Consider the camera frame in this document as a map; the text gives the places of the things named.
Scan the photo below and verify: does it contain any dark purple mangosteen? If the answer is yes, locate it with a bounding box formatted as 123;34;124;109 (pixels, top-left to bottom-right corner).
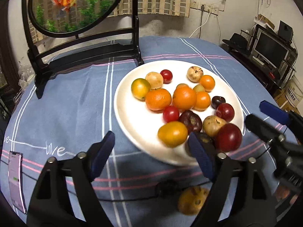
178;110;203;134

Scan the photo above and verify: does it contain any yellow-orange persimmon-like fruit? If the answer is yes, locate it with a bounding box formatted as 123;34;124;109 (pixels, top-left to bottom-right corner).
157;121;188;148

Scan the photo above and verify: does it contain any dark red plum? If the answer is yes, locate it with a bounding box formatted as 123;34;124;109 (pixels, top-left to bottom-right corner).
215;124;242;152
215;103;235;122

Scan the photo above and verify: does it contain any red cherry tomato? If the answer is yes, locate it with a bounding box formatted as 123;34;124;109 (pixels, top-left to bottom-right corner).
160;69;173;84
163;106;180;123

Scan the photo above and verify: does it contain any small orange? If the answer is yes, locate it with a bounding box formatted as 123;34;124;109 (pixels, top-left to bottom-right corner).
199;75;215;92
193;91;211;111

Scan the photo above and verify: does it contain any large beige pomegranate-like fruit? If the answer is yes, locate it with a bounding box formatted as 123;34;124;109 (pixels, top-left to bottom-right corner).
178;186;209;216

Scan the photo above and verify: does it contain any small dark plum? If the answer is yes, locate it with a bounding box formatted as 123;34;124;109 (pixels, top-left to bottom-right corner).
211;96;226;110

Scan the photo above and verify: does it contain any green-brown longan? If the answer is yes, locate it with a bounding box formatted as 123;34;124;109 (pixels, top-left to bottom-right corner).
176;84;188;89
193;84;205;93

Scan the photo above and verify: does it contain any large orange tangerine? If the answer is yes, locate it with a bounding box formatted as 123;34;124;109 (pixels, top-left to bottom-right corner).
145;89;172;111

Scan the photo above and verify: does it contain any small beige fruit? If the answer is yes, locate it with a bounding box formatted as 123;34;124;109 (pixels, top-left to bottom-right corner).
186;66;204;83

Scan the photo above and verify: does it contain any yellow-green tomato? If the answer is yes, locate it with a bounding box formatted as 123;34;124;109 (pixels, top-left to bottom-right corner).
131;78;151;101

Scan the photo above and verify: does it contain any pale yellow fruit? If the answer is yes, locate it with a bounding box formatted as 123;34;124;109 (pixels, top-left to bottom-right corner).
145;72;164;89

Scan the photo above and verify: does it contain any dark avocado-like fruit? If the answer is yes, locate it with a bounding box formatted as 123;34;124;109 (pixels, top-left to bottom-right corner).
198;133;216;155

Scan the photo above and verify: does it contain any person's left hand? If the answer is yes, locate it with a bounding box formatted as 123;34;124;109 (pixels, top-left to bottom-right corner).
275;184;298;205

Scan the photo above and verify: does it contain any dark media desk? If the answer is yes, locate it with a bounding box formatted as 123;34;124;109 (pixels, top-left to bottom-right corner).
221;25;298;95

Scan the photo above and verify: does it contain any white oval plate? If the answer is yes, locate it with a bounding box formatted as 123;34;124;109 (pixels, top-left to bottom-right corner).
114;60;245;166

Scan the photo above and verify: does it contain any computer monitor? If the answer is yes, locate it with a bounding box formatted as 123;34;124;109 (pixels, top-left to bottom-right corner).
252;31;289;69

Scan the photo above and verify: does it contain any black hat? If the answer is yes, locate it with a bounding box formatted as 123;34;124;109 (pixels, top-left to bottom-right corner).
222;33;248;52

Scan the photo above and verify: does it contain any smartphone on table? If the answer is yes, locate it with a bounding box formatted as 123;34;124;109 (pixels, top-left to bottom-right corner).
8;151;27;214

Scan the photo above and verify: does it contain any round goldfish screen ornament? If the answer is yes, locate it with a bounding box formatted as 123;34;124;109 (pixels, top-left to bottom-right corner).
22;0;144;99

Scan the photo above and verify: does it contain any checked beige curtain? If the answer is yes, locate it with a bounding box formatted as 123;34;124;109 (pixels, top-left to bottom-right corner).
32;0;191;33

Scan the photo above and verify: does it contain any white power cable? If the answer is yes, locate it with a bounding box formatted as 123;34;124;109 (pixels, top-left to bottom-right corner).
188;11;213;39

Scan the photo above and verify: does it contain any white wall power strip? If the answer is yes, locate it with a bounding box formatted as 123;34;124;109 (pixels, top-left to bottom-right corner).
190;0;219;16

